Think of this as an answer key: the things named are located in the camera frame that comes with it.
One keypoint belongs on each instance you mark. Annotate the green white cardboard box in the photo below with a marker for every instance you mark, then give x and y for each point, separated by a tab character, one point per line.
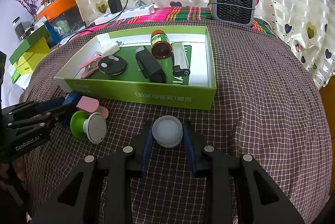
195	91

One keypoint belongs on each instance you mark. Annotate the white charger cube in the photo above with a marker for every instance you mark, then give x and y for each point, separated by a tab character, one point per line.
110	49

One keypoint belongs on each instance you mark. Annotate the grey portable heater fan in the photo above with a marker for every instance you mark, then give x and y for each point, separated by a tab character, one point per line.
240	12

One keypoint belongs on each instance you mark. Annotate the black power adapter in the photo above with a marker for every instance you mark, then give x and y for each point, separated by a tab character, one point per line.
115	6

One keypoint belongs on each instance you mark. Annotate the orange lid storage bin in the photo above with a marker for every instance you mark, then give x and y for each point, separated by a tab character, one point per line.
63	16

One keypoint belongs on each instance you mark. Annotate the green white spool stamp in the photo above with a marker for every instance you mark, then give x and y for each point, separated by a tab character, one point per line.
92	127

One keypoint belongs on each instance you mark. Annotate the brown checked tablecloth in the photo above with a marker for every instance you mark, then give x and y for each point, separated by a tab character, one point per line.
266	105

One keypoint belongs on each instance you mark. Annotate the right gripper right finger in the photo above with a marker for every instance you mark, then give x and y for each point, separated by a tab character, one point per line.
236	184

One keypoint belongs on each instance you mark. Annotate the black rectangular device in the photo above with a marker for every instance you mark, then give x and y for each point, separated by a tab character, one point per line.
149	67

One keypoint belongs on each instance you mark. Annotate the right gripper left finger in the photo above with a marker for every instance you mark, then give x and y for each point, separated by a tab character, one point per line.
77	198

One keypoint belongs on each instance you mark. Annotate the white power strip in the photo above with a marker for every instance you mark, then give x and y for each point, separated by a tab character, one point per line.
143	10

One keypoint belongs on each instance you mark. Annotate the clear silver lighter case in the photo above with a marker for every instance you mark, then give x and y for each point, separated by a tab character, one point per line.
180	63

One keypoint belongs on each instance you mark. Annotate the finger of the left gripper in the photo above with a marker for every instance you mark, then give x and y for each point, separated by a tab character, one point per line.
62	113
31	108

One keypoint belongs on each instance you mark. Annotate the brown bottle red cap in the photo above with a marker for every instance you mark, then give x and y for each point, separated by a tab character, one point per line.
160	45

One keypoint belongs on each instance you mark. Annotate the pink clip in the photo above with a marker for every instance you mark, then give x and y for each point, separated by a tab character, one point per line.
89	66
91	105

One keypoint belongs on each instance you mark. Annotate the blue USB device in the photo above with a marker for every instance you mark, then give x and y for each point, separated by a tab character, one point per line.
72	98

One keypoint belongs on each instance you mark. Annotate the white round lid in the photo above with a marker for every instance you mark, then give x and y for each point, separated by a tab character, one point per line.
167	131

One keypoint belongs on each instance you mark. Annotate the black round remote fob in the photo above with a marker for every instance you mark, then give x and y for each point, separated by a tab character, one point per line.
112	65

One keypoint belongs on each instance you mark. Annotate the person's left hand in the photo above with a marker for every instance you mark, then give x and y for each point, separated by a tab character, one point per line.
17	167

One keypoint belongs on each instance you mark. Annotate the pink green plaid cloth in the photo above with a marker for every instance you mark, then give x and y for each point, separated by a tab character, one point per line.
184	16

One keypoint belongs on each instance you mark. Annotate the wooden cabinet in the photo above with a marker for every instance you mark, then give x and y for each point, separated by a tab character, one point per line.
328	99

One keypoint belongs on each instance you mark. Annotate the green yellow box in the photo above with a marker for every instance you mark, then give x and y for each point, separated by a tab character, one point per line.
31	51

